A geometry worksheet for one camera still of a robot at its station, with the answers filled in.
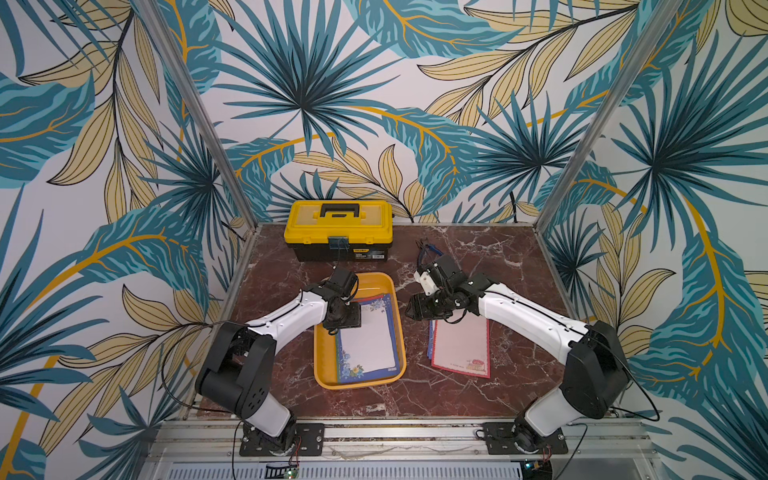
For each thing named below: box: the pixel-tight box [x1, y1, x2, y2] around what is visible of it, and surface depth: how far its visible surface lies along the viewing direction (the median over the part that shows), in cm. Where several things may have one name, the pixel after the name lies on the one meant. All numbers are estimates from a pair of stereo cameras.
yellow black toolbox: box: [284, 200, 394, 261], surface depth 100 cm
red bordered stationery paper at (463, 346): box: [432, 311, 491, 379], surface depth 90 cm
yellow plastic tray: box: [313, 272, 407, 391], surface depth 88 cm
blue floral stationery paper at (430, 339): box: [427, 320, 433, 360], surface depth 92 cm
